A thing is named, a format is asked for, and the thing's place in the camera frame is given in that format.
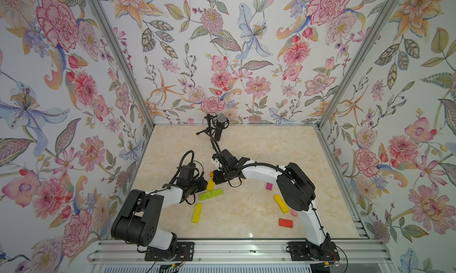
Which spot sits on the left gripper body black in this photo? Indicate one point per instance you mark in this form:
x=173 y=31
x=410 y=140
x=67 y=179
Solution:
x=196 y=186

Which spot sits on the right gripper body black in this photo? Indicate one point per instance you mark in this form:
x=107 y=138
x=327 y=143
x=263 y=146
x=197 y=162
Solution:
x=222 y=175

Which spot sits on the small yellow block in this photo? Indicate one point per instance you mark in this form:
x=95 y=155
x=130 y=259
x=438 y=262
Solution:
x=210 y=185

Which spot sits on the lime green block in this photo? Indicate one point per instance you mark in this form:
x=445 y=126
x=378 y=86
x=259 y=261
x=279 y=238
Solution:
x=217 y=192
x=205 y=196

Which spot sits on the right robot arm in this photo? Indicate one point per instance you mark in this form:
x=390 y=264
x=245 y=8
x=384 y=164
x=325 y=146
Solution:
x=296 y=189

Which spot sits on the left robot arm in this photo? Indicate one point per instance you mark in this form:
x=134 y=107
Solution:
x=138 y=220

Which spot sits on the long yellow block left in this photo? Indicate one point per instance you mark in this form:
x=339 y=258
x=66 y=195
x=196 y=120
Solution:
x=197 y=213

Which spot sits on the long yellow block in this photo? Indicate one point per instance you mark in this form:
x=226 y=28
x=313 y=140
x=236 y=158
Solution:
x=281 y=203
x=197 y=213

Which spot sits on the magenta block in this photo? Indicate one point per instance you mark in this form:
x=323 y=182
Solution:
x=269 y=186

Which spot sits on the black microphone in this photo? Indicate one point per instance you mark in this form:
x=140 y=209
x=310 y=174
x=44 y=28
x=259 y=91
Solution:
x=221 y=123

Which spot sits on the long yellow block right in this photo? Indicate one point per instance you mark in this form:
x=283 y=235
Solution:
x=281 y=203

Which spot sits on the red block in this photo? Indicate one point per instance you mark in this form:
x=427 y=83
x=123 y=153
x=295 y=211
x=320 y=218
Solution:
x=285 y=223

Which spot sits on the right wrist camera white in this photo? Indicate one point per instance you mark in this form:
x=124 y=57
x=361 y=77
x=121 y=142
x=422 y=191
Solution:
x=216 y=162

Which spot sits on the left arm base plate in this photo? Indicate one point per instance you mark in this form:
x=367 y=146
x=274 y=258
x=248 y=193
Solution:
x=177 y=252

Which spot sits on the aluminium front rail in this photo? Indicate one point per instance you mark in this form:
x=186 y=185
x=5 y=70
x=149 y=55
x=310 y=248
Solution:
x=256 y=251

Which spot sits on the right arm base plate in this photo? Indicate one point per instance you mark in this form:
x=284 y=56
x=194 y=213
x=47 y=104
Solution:
x=306 y=251

